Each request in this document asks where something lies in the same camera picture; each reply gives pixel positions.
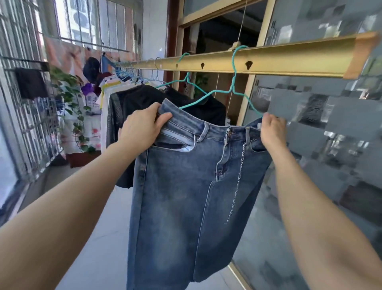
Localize purple white detergent bag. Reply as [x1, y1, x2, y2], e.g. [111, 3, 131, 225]
[80, 83, 102, 116]

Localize blue denim skirt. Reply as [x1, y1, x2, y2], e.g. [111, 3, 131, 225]
[126, 98, 274, 290]

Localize blue fabric cover white trim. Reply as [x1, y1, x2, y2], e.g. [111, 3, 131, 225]
[100, 53, 117, 74]

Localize side window metal grille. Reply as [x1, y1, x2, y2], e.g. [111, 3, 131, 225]
[0, 0, 63, 210]

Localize gold clothes rail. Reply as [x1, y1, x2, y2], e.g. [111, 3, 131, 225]
[119, 31, 381, 80]

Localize grey metal window pole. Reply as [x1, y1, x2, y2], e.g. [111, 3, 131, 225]
[41, 33, 132, 54]

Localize mustard yellow t-shirt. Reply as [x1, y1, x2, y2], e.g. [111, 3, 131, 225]
[100, 83, 121, 110]

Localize black sheer blouse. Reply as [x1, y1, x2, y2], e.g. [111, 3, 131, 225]
[106, 89, 132, 149]

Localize green leafy plant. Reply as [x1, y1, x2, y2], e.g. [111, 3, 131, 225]
[49, 67, 97, 155]

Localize outdoor air conditioner unit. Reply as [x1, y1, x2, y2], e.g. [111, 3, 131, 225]
[74, 10, 91, 28]

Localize window with metal bars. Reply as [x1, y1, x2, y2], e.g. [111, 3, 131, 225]
[45, 0, 144, 54]

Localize brown door frame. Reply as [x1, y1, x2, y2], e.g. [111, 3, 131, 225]
[163, 0, 187, 92]

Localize orange patterned hanging sheet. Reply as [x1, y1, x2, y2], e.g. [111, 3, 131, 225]
[44, 37, 136, 87]

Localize thin steel lift cable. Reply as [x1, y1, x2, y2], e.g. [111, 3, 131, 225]
[237, 0, 248, 46]

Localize white red floral cloth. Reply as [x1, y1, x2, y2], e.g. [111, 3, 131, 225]
[58, 114, 102, 156]

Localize person's right hand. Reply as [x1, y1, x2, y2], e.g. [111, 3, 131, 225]
[260, 112, 288, 156]

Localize sheer white lace-collar shirt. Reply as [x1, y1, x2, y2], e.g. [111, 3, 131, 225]
[100, 83, 144, 153]

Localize person's left forearm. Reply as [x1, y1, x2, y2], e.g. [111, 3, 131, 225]
[0, 143, 141, 290]

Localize teal wire hanger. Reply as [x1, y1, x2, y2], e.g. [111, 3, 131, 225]
[155, 53, 208, 97]
[179, 45, 265, 119]

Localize black cloth on grille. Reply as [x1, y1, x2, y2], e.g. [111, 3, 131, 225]
[15, 67, 49, 100]

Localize metal mop poles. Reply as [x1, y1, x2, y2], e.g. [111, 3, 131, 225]
[133, 24, 142, 62]

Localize person's left hand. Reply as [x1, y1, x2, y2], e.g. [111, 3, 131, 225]
[117, 102, 173, 156]

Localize gold framed glass door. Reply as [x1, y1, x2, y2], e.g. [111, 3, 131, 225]
[176, 0, 382, 290]

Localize black shorts with logo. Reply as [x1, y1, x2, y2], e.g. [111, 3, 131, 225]
[115, 84, 227, 189]

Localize person's right forearm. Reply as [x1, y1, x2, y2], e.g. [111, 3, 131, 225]
[268, 148, 382, 290]

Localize navy bucket hat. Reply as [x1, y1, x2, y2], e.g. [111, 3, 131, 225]
[82, 57, 101, 85]

